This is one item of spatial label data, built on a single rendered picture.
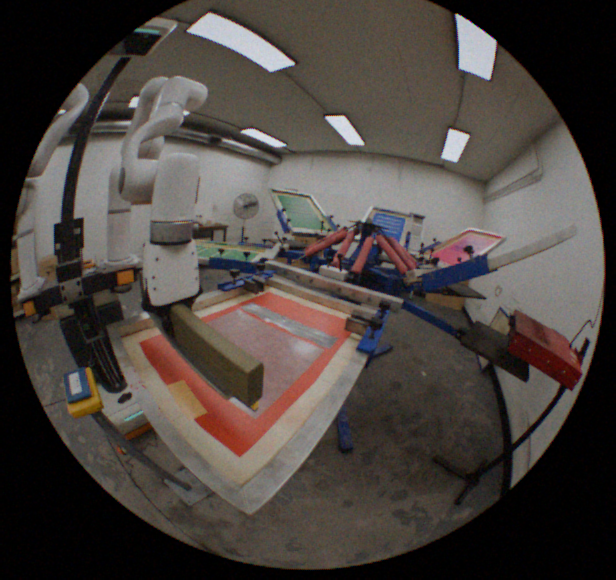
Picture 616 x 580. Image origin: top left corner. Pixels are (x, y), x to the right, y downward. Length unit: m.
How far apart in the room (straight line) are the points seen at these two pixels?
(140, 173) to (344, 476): 1.52
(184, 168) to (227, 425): 0.42
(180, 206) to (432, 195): 4.72
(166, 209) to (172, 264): 0.08
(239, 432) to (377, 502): 1.16
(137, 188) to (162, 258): 0.13
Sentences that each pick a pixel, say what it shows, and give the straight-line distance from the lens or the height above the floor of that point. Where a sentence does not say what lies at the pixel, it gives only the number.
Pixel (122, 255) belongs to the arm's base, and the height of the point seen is 1.16.
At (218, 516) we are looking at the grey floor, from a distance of 1.34.
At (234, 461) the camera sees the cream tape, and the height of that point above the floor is 0.96.
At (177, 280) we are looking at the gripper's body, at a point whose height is 1.19.
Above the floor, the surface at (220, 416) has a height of 0.96.
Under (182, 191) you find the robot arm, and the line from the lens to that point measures 0.31.
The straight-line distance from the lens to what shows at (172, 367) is 0.53.
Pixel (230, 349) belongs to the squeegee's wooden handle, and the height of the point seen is 1.14.
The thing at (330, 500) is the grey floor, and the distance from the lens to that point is 1.35.
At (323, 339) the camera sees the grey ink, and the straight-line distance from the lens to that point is 0.63.
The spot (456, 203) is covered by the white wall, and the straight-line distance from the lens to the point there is 4.90.
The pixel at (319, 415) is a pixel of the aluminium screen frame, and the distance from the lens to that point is 0.39.
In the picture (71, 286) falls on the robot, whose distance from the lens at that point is 0.72.
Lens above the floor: 1.31
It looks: 16 degrees down
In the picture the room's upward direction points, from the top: 9 degrees clockwise
